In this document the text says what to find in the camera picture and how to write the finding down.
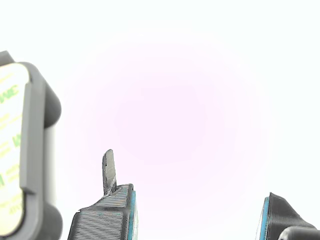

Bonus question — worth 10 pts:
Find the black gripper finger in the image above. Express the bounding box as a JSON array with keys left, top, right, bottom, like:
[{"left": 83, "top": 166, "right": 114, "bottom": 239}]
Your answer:
[{"left": 254, "top": 191, "right": 318, "bottom": 240}]

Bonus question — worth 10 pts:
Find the black gripper finger with scraper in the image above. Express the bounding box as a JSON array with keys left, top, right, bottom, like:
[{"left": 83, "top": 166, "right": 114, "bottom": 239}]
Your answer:
[{"left": 66, "top": 149, "right": 139, "bottom": 240}]

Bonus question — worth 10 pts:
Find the tan printed protective film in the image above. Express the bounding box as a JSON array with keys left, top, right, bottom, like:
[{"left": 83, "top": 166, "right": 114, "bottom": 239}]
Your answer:
[{"left": 0, "top": 62, "right": 33, "bottom": 237}]

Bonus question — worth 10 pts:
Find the grey 3D-printed fixture stand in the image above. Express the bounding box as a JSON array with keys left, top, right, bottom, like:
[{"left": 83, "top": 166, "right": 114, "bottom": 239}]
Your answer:
[{"left": 0, "top": 50, "right": 63, "bottom": 240}]

